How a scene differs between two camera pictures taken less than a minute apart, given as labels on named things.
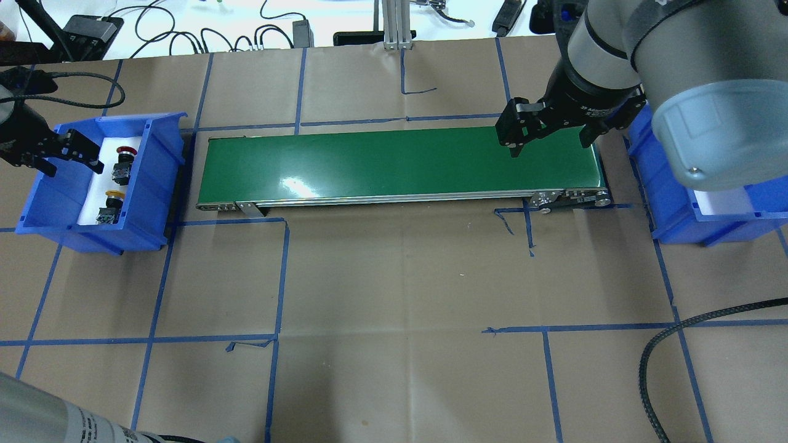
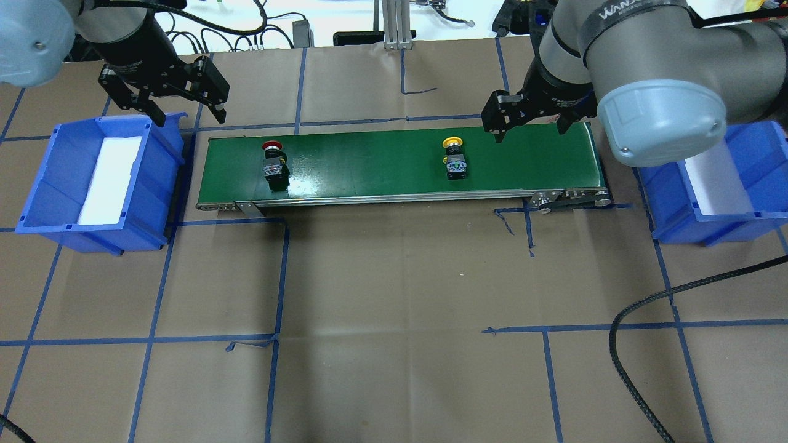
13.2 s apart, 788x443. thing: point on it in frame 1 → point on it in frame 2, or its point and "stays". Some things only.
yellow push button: (110, 214) → (455, 160)
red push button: (120, 170) → (276, 169)
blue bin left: (125, 207) stays
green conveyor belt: (556, 169) stays
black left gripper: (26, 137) → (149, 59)
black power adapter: (303, 35) stays
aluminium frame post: (396, 24) stays
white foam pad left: (101, 183) stays
